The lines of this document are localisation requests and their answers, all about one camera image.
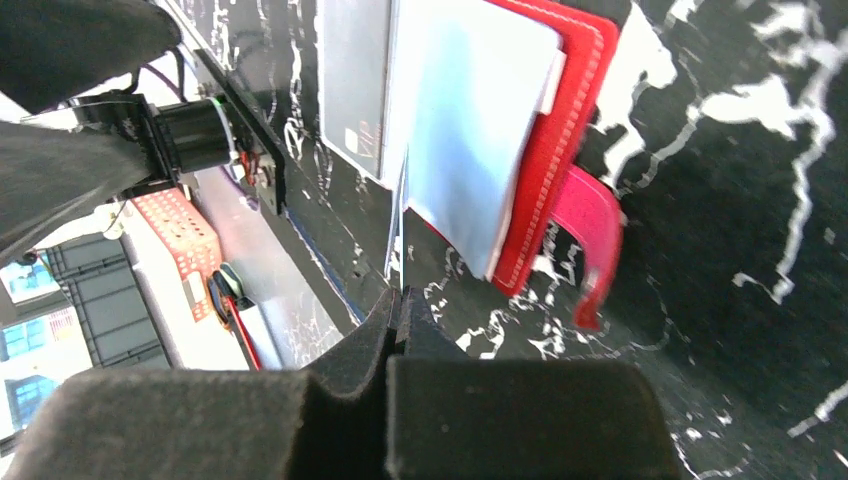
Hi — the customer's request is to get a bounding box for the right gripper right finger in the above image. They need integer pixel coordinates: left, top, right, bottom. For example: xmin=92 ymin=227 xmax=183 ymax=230
xmin=385 ymin=288 xmax=680 ymax=479

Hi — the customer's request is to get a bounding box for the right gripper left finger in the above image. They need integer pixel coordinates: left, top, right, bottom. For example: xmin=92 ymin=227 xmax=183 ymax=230
xmin=6 ymin=289 xmax=401 ymax=479

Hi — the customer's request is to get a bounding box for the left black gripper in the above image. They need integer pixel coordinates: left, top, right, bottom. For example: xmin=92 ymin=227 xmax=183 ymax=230
xmin=0 ymin=0 xmax=183 ymax=266

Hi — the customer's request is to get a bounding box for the red card holder wallet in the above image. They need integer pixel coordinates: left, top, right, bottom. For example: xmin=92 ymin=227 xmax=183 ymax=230
xmin=380 ymin=1 xmax=622 ymax=328

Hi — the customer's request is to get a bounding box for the dark VIP credit card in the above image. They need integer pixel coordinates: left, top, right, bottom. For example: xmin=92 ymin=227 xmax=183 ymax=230
xmin=315 ymin=0 xmax=391 ymax=180

